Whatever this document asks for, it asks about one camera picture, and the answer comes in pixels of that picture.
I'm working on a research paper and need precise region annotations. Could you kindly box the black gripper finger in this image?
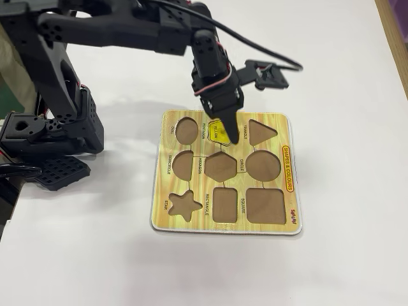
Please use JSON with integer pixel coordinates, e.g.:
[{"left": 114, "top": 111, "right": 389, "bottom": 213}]
[{"left": 212, "top": 109, "right": 241, "bottom": 146}]

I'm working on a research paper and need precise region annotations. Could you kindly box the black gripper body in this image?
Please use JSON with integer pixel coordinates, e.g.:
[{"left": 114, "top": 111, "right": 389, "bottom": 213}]
[{"left": 191, "top": 68, "right": 245, "bottom": 119}]

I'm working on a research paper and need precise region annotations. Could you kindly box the yellow pentagon puzzle piece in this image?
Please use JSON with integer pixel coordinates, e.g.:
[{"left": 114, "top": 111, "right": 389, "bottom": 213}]
[{"left": 206, "top": 119, "right": 240, "bottom": 147}]

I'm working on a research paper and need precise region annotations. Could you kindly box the wooden shape puzzle board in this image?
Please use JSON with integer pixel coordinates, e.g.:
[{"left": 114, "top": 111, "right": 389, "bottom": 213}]
[{"left": 149, "top": 110, "right": 303, "bottom": 237}]

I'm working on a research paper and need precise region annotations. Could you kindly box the black grid table clamp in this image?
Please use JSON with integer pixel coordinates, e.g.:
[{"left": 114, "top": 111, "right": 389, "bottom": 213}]
[{"left": 33, "top": 156, "right": 92, "bottom": 192}]

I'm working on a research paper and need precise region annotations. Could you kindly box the purple box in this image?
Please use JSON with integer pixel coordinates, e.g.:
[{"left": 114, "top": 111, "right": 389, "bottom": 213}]
[{"left": 390, "top": 0, "right": 408, "bottom": 29}]

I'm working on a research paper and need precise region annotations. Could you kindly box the floral beige green cloth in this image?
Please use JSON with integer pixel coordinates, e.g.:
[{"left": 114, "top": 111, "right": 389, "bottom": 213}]
[{"left": 0, "top": 24, "right": 42, "bottom": 115}]

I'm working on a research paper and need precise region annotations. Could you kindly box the red white servo wire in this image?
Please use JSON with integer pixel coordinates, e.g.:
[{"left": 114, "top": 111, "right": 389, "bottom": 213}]
[{"left": 193, "top": 40, "right": 233, "bottom": 96}]

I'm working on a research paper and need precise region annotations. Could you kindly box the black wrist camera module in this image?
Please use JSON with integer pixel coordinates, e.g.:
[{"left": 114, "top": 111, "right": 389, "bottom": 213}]
[{"left": 237, "top": 59, "right": 290, "bottom": 91}]

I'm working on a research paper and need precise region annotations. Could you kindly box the black camera cable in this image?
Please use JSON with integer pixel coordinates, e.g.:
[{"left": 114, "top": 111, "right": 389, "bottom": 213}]
[{"left": 149, "top": 0, "right": 303, "bottom": 73}]

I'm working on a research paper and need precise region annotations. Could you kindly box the glossy black cable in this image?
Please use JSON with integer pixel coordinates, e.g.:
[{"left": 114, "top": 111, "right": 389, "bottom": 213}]
[{"left": 0, "top": 162, "right": 43, "bottom": 181}]

